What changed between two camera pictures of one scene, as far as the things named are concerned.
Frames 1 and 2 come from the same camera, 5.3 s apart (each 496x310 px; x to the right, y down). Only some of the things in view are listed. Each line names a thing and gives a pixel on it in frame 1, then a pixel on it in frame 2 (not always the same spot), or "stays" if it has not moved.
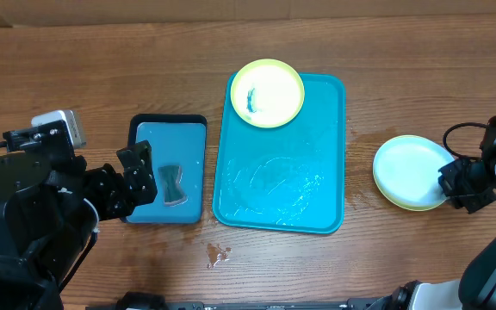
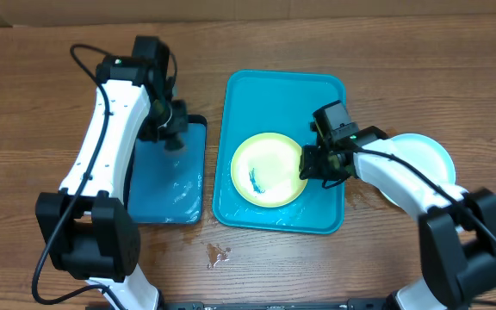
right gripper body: [455, 182] → [311, 164]
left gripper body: [108, 195] → [175, 120]
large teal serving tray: [289, 177] stays
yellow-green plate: [267, 93] → [265, 170]
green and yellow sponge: [174, 194] → [175, 144]
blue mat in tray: [172, 145] stays
